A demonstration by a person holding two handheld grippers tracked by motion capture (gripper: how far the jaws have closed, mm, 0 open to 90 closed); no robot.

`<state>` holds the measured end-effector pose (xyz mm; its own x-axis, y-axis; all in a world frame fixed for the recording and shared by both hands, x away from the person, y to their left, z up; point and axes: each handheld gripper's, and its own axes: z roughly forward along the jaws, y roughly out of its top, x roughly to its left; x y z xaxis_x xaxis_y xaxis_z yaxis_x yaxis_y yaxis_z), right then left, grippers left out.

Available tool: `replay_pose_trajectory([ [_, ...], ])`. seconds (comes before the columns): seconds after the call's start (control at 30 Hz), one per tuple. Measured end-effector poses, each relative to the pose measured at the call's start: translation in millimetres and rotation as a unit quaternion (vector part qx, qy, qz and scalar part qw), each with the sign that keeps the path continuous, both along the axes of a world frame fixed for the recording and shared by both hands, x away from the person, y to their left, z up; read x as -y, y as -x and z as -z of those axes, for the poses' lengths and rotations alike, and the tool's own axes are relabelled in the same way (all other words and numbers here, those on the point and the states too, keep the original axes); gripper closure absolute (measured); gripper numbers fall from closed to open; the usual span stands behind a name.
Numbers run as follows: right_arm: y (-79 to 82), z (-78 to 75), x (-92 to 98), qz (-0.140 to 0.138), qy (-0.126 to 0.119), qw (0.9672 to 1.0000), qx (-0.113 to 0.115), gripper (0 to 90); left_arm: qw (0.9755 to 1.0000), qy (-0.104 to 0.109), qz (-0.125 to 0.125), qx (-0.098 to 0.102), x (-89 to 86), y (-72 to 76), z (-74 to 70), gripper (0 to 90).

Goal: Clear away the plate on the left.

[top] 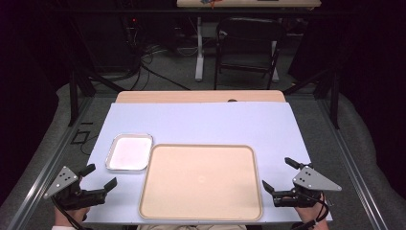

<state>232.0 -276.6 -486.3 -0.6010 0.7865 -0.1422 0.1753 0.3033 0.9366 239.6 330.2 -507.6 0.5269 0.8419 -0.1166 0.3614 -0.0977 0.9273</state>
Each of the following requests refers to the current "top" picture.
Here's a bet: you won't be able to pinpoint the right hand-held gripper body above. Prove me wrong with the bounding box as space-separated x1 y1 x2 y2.
272 165 343 209

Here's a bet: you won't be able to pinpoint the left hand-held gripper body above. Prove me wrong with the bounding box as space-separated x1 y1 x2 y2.
43 166 108 211

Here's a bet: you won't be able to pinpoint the person's right hand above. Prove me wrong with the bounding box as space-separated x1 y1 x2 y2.
294 193 329 230

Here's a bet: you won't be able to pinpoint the person's left hand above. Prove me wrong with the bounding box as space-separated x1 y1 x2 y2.
54 205 91 229

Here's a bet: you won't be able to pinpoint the small white square container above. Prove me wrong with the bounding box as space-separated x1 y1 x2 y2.
104 132 154 172

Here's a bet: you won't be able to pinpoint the large beige tray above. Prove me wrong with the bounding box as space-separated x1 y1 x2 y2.
138 143 264 222

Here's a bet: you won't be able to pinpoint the light blue table mat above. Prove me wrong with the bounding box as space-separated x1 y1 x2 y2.
83 102 333 224

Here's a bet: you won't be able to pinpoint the black folding chair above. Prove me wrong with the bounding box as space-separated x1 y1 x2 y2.
214 17 287 91

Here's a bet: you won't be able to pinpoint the white desk with legs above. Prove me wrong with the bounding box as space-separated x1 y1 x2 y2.
176 0 322 82

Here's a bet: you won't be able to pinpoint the aluminium floor rail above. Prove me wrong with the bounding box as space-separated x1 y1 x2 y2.
5 95 94 230
317 98 390 230

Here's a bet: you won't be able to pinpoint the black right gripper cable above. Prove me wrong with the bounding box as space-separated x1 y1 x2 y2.
291 191 329 230

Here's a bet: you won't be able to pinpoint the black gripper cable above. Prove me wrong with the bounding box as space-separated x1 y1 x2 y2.
51 195 84 230
291 191 329 230

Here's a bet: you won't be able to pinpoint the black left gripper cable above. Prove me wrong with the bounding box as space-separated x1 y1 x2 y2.
51 195 84 230

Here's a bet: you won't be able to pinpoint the black floor socket frame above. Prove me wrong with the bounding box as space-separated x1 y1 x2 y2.
70 129 90 146

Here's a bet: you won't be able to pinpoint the black metal frame post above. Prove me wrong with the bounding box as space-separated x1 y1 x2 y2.
67 69 79 127
329 70 340 130

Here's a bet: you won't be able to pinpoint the black floor cables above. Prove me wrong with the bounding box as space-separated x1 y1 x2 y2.
119 15 192 92

